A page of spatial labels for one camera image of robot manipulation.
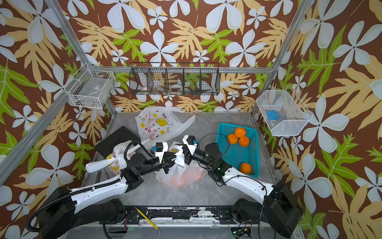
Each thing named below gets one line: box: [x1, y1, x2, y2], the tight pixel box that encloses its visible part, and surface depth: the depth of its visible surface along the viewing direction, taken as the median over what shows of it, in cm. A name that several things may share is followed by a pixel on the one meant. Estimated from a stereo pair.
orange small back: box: [227, 133, 238, 145], surface depth 102 cm
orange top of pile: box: [234, 126, 247, 138], surface depth 98 cm
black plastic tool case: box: [94, 126, 141, 159], surface depth 99 cm
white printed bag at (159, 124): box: [134, 106, 196, 144], surface depth 113 cm
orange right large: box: [238, 135, 251, 147], surface depth 100 cm
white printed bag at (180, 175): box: [154, 140, 207, 189], surface depth 76 cm
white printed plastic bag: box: [85, 138, 152, 176], surface depth 78 cm
